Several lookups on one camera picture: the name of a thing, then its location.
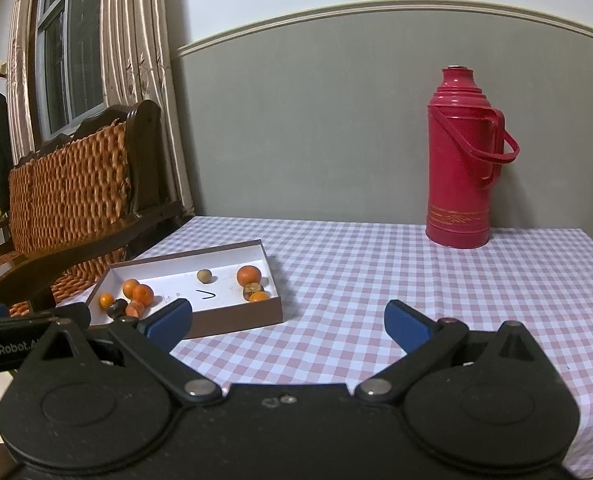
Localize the brown cardboard box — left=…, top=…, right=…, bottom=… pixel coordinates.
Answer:
left=85, top=240, right=284, bottom=340

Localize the beige striped curtain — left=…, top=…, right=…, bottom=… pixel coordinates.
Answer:
left=99, top=0, right=196, bottom=216
left=6, top=0, right=40, bottom=161

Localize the red thermos flask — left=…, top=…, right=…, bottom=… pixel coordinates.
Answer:
left=425, top=66, right=520, bottom=249

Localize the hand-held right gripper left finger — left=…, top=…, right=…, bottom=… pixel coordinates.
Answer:
left=19, top=299, right=223, bottom=405

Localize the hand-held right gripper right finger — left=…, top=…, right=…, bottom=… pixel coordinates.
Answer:
left=355, top=300, right=557, bottom=403

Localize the wooden chair with woven cushion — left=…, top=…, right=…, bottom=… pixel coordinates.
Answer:
left=0, top=99, right=184, bottom=311

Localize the window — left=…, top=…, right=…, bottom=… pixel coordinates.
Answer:
left=35, top=0, right=108, bottom=136

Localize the pink checkered tablecloth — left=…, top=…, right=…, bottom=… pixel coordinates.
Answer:
left=141, top=216, right=593, bottom=476

